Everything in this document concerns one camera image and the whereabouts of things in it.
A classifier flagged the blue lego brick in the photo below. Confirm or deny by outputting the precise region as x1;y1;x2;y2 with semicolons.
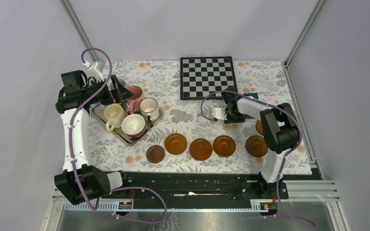
248;92;259;100

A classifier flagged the lavender ceramic mug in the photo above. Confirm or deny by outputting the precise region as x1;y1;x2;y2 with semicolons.
107;80;127;90

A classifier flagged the metal serving tray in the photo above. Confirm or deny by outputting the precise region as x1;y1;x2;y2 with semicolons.
89;103;164;146

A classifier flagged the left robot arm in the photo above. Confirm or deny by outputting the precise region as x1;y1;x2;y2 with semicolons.
54;70;130;205

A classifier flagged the brown wooden coaster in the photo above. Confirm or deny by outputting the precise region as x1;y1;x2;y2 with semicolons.
164;133;187;155
213;135;236;157
189;139;213;161
255;120;264;135
245;135;268;158

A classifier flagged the dark walnut coaster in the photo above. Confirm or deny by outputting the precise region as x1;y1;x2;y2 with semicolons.
146;145;165;164

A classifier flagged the black white chessboard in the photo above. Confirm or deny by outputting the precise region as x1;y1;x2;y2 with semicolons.
180;56;238;100

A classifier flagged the white black-rimmed enamel mug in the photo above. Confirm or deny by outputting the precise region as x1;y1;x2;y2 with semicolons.
140;98;160;124

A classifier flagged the cream yellow mug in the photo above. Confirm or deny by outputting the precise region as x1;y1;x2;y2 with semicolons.
104;103;127;132

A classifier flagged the white red bowl cup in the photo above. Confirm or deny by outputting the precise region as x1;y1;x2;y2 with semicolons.
121;114;145;138

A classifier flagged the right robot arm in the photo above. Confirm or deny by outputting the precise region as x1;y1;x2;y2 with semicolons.
211;90;302;198

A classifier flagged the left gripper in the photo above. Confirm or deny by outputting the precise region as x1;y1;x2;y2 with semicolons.
82;74;133;105

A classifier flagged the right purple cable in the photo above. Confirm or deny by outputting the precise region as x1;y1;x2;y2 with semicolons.
200;90;317;230

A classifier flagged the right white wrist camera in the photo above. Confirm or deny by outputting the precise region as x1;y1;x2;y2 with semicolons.
212;107;227;121

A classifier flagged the floral tablecloth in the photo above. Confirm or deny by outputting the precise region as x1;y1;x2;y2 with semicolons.
88;61;311;175

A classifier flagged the pink enamel mug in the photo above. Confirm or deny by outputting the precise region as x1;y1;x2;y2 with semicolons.
128;86;143;113

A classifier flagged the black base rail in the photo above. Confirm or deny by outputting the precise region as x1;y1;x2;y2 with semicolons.
104;172;289;209

